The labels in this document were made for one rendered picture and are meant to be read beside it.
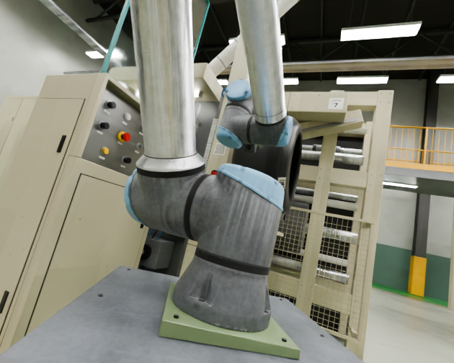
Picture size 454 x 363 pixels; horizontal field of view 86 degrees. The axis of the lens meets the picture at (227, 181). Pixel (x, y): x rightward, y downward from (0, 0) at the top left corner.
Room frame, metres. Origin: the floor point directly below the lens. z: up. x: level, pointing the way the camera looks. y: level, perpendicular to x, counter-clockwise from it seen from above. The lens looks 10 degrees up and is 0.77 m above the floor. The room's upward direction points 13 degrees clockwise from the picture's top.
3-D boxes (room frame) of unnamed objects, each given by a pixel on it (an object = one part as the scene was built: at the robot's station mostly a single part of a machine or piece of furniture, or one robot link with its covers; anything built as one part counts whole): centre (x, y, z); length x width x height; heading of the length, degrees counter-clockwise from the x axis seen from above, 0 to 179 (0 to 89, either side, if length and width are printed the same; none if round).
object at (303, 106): (1.66, -0.41, 1.71); 0.61 x 0.25 x 0.15; 67
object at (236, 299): (0.50, -0.04, 0.67); 0.19 x 0.19 x 0.10
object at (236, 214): (0.51, -0.04, 0.80); 0.17 x 0.15 x 0.18; 65
